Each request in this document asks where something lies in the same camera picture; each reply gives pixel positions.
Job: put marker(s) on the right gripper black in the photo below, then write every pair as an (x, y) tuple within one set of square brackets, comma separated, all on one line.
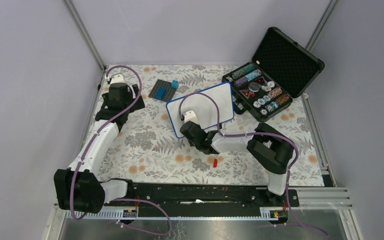
[(191, 143)]

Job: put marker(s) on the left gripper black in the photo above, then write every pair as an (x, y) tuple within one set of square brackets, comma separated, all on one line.
[(135, 92)]

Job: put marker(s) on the blue framed whiteboard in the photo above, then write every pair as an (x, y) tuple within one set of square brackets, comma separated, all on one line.
[(203, 104)]

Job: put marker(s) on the white marker pen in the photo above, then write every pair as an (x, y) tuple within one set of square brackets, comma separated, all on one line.
[(215, 158)]

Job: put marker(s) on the red marker cap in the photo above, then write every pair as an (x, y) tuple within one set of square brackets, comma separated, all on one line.
[(215, 163)]

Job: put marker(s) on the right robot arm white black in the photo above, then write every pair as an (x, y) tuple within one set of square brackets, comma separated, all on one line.
[(269, 147)]

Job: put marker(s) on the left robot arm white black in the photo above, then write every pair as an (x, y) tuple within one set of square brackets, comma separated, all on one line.
[(77, 187)]

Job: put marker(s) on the blue lego brick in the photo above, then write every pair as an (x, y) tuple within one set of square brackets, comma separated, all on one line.
[(160, 93)]

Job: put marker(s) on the dark grey lego baseplate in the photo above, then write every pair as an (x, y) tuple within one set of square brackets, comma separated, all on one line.
[(169, 93)]

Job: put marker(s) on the light blue cube block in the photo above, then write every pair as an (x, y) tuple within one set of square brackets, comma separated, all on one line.
[(175, 84)]

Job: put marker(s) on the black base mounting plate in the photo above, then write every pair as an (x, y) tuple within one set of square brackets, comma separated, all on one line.
[(171, 195)]

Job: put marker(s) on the black poker chip case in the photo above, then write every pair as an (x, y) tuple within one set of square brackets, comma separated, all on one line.
[(279, 72)]

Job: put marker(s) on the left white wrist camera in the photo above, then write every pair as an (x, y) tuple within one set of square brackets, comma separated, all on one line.
[(115, 79)]

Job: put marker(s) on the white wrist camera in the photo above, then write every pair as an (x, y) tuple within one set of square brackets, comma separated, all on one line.
[(190, 116), (115, 79)]

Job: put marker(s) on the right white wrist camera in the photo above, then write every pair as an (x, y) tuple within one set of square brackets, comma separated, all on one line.
[(190, 116)]

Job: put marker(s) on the white slotted cable duct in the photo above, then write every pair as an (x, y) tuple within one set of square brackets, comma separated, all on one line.
[(188, 213)]

